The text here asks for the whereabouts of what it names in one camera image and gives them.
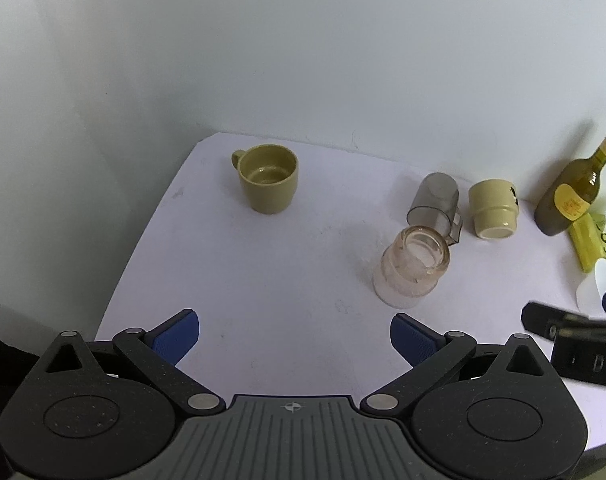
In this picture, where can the dark olive oil bottle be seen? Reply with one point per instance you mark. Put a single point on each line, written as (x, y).
(573, 192)

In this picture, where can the grey transparent plastic cup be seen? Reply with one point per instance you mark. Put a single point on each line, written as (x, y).
(433, 202)

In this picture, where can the clear pinkish glass cup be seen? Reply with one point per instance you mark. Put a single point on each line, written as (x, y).
(412, 267)

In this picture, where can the yellow-green packet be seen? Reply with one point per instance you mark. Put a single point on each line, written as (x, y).
(594, 242)

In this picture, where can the cream ceramic cup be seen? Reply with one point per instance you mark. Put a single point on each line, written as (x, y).
(493, 209)

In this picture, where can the olive green mug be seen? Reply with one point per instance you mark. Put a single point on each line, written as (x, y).
(269, 180)

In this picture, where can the white plastic cup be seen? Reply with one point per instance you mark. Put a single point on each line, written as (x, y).
(595, 282)

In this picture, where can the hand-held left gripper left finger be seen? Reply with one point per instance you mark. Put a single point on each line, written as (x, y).
(179, 336)

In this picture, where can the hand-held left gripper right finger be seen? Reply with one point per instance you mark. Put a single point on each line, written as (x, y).
(411, 338)

